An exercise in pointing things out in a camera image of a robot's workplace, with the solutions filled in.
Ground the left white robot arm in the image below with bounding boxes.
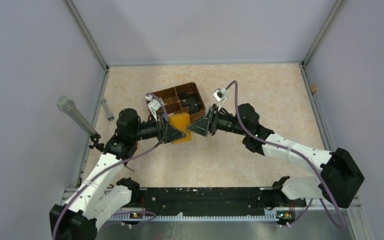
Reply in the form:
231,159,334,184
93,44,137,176
49,93,186,240

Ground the brown wicker divided basket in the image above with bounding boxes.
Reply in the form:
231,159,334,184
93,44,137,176
152,82,206,123

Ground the black card in basket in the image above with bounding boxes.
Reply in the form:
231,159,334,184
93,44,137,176
178,93,202,115

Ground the black microphone tripod stand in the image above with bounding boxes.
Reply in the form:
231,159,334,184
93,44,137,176
88,133,105,153

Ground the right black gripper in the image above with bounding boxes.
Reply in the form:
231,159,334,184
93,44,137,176
187,104,248,137

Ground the small wooden block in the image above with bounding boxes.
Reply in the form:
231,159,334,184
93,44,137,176
309,84,317,94

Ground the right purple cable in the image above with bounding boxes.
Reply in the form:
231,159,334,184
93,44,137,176
225,80,347,230

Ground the orange leather card holder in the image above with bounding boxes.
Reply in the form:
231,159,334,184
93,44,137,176
168,113,192,145

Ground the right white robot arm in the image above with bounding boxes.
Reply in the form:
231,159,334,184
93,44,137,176
187,103,365,209

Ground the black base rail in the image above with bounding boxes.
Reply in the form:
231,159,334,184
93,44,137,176
121,187,307,217

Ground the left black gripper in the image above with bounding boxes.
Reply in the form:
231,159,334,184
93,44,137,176
131,111,186,144

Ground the white perforated cable tray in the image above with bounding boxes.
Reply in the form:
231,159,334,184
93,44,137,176
108,211,279,222

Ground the grey plastic tool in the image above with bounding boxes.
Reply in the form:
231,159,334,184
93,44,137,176
99,98,115,122

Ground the silver microphone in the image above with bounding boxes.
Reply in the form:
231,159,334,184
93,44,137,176
56,95,97,137

